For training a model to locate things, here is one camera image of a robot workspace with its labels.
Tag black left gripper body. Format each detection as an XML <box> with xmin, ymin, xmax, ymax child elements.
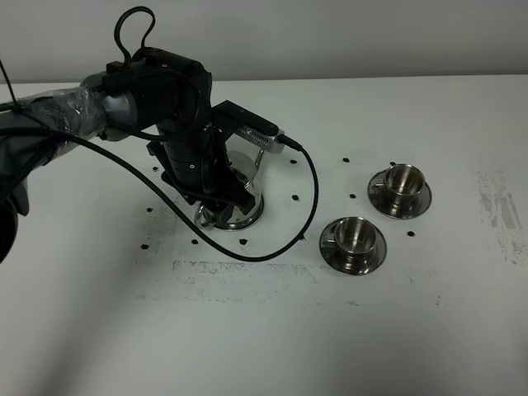
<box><xmin>148</xmin><ymin>123</ymin><xmax>237</xmax><ymax>205</ymax></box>

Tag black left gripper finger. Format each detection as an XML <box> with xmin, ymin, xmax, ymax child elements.
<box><xmin>204</xmin><ymin>204</ymin><xmax>229</xmax><ymax>227</ymax></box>
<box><xmin>233</xmin><ymin>181</ymin><xmax>256</xmax><ymax>215</ymax></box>

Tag stainless steel teapot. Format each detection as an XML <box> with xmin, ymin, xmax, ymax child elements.
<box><xmin>194</xmin><ymin>148</ymin><xmax>265</xmax><ymax>231</ymax></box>

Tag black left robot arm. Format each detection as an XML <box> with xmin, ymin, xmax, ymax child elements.
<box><xmin>1</xmin><ymin>48</ymin><xmax>258</xmax><ymax>256</ymax></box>

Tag steel teapot tray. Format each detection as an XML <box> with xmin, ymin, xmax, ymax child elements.
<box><xmin>212</xmin><ymin>201</ymin><xmax>265</xmax><ymax>231</ymax></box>

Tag near stainless steel saucer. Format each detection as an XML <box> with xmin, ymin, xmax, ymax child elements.
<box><xmin>319</xmin><ymin>216</ymin><xmax>387</xmax><ymax>276</ymax></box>

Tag stainless steel saucer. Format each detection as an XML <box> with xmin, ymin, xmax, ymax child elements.
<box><xmin>367</xmin><ymin>169</ymin><xmax>432</xmax><ymax>219</ymax></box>
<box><xmin>319</xmin><ymin>216</ymin><xmax>387</xmax><ymax>276</ymax></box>

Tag near stainless steel teacup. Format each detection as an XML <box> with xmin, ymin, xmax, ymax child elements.
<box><xmin>320</xmin><ymin>217</ymin><xmax>377</xmax><ymax>265</ymax></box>

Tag stainless steel teacup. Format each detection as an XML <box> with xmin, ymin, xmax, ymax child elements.
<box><xmin>374</xmin><ymin>163</ymin><xmax>426</xmax><ymax>206</ymax></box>
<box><xmin>320</xmin><ymin>217</ymin><xmax>377</xmax><ymax>265</ymax></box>

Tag far stainless steel saucer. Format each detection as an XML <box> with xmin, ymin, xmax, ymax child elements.
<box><xmin>367</xmin><ymin>169</ymin><xmax>432</xmax><ymax>219</ymax></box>

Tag far stainless steel teacup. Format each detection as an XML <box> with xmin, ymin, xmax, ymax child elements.
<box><xmin>374</xmin><ymin>163</ymin><xmax>426</xmax><ymax>206</ymax></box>

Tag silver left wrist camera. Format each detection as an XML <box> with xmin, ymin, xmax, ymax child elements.
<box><xmin>210</xmin><ymin>101</ymin><xmax>285</xmax><ymax>154</ymax></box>

